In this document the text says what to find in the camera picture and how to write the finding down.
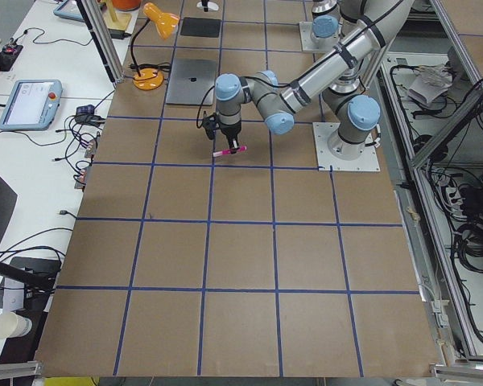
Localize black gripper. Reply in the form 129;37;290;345
220;123;242;154

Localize pink marker pen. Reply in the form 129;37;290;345
213;146;247;158

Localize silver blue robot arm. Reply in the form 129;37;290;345
214;1;413;154

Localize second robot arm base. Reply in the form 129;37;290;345
299;0;341;53

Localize black mousepad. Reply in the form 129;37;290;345
180;17;221;38

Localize silver closed laptop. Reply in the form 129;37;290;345
166;59;217;106

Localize orange desk lamp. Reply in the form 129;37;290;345
130;1;180;91

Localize black usb hub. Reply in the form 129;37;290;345
75;105;105;125

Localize black power adapter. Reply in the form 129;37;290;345
108;28;131;39

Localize wooden stand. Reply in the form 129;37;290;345
103;0;132;31

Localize blue teach pendant tablet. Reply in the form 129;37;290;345
0;80;63;131

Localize white power strip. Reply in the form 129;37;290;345
442;186;463;216

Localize black red controller device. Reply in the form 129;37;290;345
0;40;23;72

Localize white paper cup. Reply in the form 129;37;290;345
0;312;32;339

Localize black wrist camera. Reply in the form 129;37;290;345
201;113;219;141

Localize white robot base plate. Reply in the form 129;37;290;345
313;122;380;173

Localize aluminium frame post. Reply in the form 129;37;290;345
76;0;124;84

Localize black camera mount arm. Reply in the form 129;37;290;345
0;261;54;291

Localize coiled black cables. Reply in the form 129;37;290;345
450;219;483;277

